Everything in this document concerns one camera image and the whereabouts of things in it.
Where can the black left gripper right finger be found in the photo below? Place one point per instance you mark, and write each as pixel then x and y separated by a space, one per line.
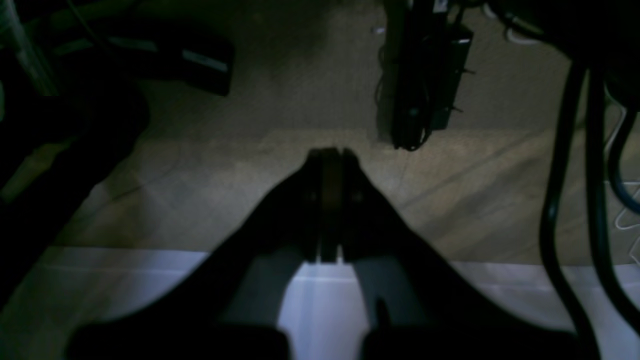
pixel 420 307

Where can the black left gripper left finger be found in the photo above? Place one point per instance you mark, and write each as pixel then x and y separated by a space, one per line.
pixel 227 308

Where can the dark equipment base on floor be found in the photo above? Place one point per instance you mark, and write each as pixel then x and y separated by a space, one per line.
pixel 71 110

